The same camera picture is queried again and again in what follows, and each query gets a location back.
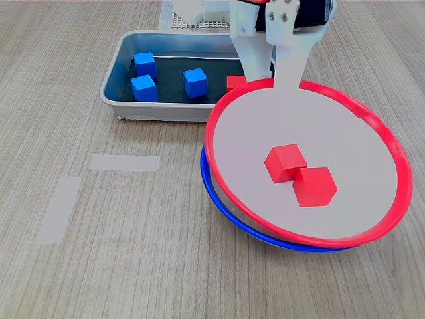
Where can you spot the red cube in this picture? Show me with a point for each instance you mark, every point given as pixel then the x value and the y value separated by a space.
pixel 315 189
pixel 282 159
pixel 234 83

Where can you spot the steel tray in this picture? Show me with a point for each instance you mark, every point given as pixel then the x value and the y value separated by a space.
pixel 133 111

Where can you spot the clear tape strip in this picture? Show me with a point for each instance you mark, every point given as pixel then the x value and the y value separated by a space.
pixel 166 16
pixel 58 211

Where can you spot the blue cube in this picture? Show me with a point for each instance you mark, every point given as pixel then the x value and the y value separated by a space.
pixel 145 63
pixel 143 89
pixel 195 83

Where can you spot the pale perforated base plate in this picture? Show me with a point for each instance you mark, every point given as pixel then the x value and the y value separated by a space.
pixel 212 24

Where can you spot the white plate blue rim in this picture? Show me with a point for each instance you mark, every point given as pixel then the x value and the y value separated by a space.
pixel 205 169

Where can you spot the white plate red rim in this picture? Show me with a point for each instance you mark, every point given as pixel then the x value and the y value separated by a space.
pixel 348 133

